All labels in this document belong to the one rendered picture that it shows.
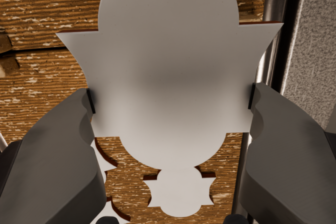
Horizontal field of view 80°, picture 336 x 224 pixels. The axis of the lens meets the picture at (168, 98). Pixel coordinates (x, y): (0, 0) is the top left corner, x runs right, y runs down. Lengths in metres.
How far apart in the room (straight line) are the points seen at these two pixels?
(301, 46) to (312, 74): 0.05
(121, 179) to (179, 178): 0.10
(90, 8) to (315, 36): 0.26
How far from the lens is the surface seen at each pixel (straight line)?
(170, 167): 0.16
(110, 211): 0.43
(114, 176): 0.37
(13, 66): 0.29
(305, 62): 0.32
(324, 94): 0.36
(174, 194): 0.38
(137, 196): 0.40
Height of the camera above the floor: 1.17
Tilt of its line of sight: 61 degrees down
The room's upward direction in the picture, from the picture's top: 180 degrees counter-clockwise
